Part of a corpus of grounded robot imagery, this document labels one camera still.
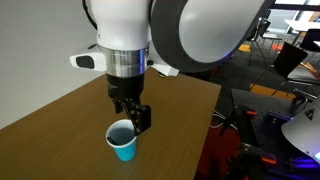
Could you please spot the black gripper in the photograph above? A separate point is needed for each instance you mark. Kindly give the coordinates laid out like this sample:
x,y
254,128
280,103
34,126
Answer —
x,y
126,85

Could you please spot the thin frame chair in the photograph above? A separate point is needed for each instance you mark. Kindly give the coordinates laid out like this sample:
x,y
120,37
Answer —
x,y
263,31

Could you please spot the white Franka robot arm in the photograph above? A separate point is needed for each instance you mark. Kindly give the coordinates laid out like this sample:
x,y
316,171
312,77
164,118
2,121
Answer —
x,y
123,23

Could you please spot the white rounded robot base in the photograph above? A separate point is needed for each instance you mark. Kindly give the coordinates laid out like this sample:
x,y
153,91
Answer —
x,y
303,130

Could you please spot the black pen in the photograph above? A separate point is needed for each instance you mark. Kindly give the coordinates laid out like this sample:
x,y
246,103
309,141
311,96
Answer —
x,y
112,140

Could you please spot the black office chair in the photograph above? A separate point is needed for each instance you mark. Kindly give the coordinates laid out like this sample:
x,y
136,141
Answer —
x,y
310,39

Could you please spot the white background table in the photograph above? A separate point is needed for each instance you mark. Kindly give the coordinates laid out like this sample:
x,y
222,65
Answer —
x,y
301,25

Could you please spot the blue paper cup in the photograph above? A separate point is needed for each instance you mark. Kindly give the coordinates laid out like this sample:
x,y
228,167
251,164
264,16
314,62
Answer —
x,y
125,150

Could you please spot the black breadboard table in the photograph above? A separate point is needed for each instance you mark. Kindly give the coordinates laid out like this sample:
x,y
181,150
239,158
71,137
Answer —
x,y
263,133

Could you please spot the black panel chair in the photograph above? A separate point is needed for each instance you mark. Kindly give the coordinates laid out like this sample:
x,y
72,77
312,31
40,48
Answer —
x,y
289,59

